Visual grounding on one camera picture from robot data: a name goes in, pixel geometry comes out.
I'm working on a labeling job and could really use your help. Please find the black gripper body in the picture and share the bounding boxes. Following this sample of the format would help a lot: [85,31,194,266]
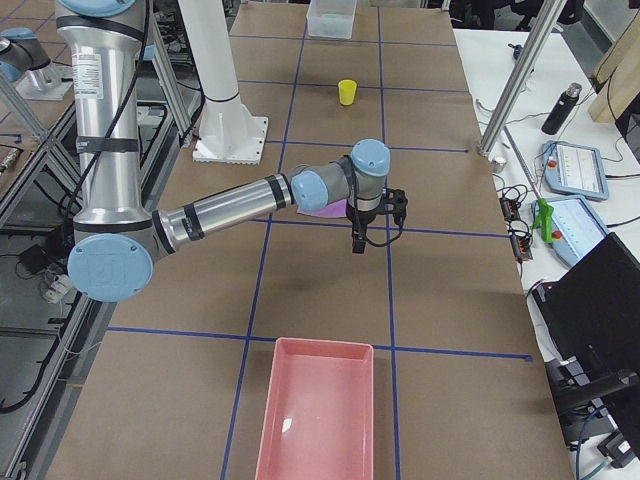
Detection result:
[346,207,383,231]

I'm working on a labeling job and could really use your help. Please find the purple microfibre cloth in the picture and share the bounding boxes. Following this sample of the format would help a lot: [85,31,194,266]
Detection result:
[297,200,347,219]

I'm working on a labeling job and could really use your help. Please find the yellow plastic cup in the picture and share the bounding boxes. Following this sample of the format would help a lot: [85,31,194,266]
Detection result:
[337,79,358,106]

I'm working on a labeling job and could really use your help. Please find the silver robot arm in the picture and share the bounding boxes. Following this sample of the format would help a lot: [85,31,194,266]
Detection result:
[56,1,407,302]

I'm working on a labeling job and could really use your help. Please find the pink plastic tray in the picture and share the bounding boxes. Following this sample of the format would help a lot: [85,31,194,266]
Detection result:
[255,337,374,479]

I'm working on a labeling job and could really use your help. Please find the clear plastic bin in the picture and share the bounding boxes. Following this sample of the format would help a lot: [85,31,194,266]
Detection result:
[306,0,357,40]

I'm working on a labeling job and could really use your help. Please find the blue tape line lengthwise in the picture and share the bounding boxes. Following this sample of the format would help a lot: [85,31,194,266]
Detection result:
[376,7,402,480]

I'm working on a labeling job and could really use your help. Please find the lower teach pendant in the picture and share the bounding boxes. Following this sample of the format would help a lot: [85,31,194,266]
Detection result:
[547,194,609,267]

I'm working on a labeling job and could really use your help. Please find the teach pendant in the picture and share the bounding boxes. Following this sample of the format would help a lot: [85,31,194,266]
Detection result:
[547,194,609,267]
[542,141,609,201]

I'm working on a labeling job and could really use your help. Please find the upper teach pendant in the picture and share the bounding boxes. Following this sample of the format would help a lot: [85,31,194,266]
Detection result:
[542,141,609,201]

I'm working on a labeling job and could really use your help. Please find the black water bottle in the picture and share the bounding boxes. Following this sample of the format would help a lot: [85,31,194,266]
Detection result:
[541,82,582,135]

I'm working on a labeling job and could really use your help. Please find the black monitor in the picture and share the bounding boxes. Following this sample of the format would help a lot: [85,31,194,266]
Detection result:
[533,232,639,453]

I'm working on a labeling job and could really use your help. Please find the blue tape line crosswise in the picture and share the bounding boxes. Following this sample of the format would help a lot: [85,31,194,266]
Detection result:
[107,326,534,362]

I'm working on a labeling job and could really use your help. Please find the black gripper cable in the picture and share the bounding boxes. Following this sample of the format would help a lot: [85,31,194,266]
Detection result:
[344,164,407,248]

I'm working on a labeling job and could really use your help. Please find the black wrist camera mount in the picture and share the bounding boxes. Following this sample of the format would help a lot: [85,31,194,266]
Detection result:
[381,188,408,228]

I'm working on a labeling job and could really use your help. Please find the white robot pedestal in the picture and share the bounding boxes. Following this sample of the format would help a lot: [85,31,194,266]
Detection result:
[179,0,269,165]

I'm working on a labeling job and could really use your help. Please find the aluminium frame post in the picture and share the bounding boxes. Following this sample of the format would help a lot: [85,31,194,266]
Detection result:
[478,0,566,157]

